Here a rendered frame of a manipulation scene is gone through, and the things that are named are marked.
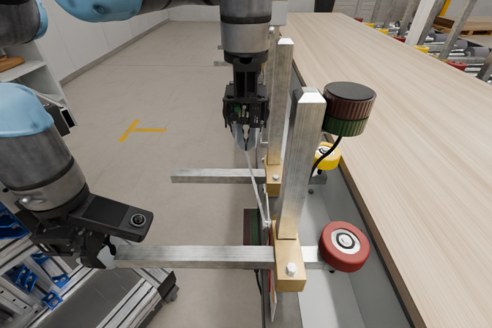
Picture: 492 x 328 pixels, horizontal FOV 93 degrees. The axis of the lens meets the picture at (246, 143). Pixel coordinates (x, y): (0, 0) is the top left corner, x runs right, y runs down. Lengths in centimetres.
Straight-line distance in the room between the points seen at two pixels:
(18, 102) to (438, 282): 60
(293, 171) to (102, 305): 106
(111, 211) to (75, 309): 91
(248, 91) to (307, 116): 13
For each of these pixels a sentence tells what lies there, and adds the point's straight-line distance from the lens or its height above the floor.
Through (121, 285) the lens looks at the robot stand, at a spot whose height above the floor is 21.
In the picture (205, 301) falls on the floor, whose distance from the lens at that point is 137.
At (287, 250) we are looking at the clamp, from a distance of 48.
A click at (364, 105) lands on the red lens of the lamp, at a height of 116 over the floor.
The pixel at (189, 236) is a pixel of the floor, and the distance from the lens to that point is 154.
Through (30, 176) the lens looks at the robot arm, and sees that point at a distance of 37.
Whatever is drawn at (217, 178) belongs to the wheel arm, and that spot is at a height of 82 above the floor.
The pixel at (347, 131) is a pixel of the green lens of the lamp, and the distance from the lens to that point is 31.
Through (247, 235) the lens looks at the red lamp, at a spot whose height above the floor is 70.
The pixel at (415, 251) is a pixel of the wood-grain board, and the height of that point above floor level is 90.
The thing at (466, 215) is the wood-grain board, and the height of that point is 90.
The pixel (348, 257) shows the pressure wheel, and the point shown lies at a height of 91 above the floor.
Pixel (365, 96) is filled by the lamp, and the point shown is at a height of 117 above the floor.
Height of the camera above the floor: 128
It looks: 37 degrees down
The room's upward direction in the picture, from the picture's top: straight up
